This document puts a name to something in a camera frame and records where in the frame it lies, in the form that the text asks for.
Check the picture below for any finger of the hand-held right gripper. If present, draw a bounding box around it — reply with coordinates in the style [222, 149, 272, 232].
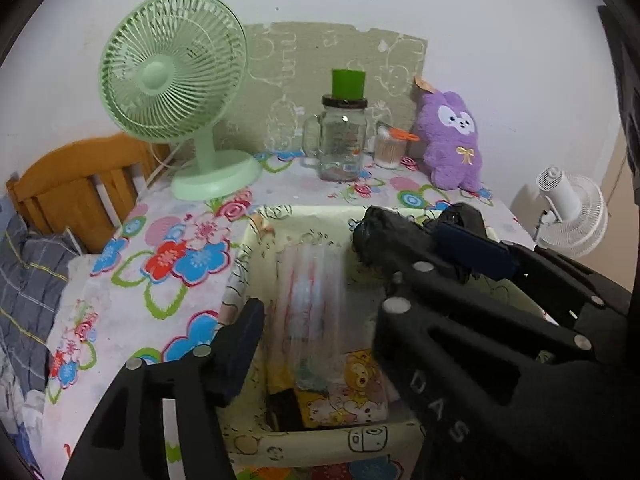
[374, 220, 596, 376]
[432, 202, 631, 346]

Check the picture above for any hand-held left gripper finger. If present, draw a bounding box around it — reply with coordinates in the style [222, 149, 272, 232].
[62, 297, 266, 480]

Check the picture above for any yellow printed fabric basket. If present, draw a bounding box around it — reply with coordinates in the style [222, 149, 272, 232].
[220, 204, 556, 471]

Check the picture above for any pink wet wipes packet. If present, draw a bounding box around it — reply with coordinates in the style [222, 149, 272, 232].
[272, 241, 347, 366]

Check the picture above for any black bag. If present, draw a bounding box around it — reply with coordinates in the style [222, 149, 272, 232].
[351, 206, 403, 267]

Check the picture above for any yellow bear print packet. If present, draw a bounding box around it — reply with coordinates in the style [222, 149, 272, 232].
[295, 349, 392, 428]

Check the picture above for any floral printed tablecloth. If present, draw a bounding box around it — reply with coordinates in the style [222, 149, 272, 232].
[40, 152, 538, 480]

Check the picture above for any purple plush toy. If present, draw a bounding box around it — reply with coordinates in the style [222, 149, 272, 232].
[414, 76, 485, 192]

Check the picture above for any white fan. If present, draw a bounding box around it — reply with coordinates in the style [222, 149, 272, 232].
[532, 165, 608, 258]

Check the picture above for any cotton swab container orange lid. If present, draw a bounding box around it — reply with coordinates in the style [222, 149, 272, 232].
[374, 122, 421, 170]

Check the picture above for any beige door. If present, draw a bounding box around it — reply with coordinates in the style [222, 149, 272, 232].
[600, 160, 640, 286]

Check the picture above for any glass jar mug green lid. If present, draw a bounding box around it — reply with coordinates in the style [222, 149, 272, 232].
[302, 68, 376, 182]

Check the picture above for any grey plaid pillow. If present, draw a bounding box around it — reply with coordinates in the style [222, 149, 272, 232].
[0, 195, 81, 391]

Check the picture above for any pile of clothes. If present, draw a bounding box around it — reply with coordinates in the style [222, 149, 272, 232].
[0, 360, 46, 426]

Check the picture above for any wooden bed headboard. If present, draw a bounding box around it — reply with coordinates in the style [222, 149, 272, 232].
[6, 135, 173, 253]

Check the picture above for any beige printed board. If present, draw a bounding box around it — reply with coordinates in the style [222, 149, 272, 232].
[227, 21, 428, 156]

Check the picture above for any green desk fan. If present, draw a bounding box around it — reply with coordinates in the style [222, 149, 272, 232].
[98, 0, 263, 202]

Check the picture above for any white fan cable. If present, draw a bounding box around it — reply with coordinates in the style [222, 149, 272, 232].
[145, 142, 183, 191]

